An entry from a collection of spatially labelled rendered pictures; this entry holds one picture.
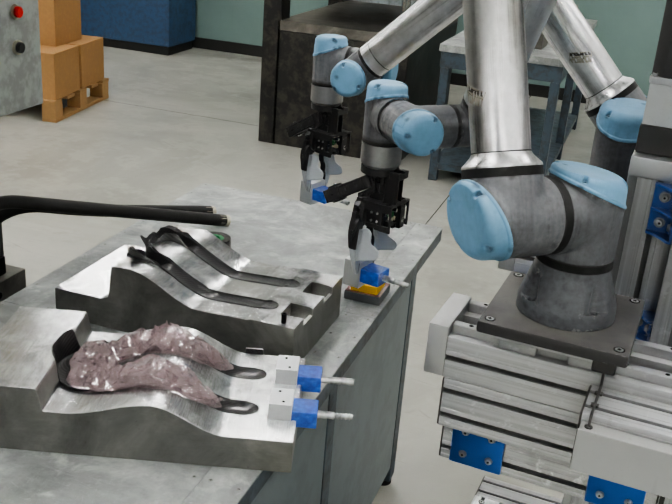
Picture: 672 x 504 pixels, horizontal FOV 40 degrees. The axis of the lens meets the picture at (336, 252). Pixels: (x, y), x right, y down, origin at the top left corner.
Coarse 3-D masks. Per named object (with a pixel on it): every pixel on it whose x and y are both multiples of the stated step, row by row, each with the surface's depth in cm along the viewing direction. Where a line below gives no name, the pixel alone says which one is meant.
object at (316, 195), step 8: (304, 184) 221; (312, 184) 219; (320, 184) 222; (304, 192) 221; (312, 192) 220; (320, 192) 218; (304, 200) 222; (312, 200) 221; (320, 200) 219; (344, 200) 217
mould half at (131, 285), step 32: (128, 256) 177; (192, 256) 183; (224, 256) 189; (64, 288) 179; (96, 288) 180; (128, 288) 173; (160, 288) 171; (224, 288) 179; (256, 288) 179; (288, 288) 179; (96, 320) 178; (128, 320) 176; (160, 320) 173; (192, 320) 171; (224, 320) 168; (256, 320) 166; (288, 320) 167; (320, 320) 178; (288, 352) 166
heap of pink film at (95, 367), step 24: (144, 336) 153; (168, 336) 152; (192, 336) 155; (72, 360) 146; (96, 360) 145; (120, 360) 150; (144, 360) 145; (168, 360) 144; (216, 360) 153; (72, 384) 144; (96, 384) 143; (120, 384) 141; (144, 384) 141; (168, 384) 141; (192, 384) 143
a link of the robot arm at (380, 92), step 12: (372, 84) 163; (384, 84) 162; (396, 84) 163; (372, 96) 162; (384, 96) 161; (396, 96) 161; (408, 96) 164; (372, 108) 163; (372, 120) 163; (372, 132) 164; (372, 144) 165; (384, 144) 165
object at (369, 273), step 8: (344, 264) 178; (360, 264) 176; (368, 264) 179; (376, 264) 179; (344, 272) 178; (352, 272) 177; (360, 272) 177; (368, 272) 176; (376, 272) 175; (384, 272) 176; (344, 280) 179; (352, 280) 178; (360, 280) 177; (368, 280) 176; (376, 280) 175; (384, 280) 176; (392, 280) 175
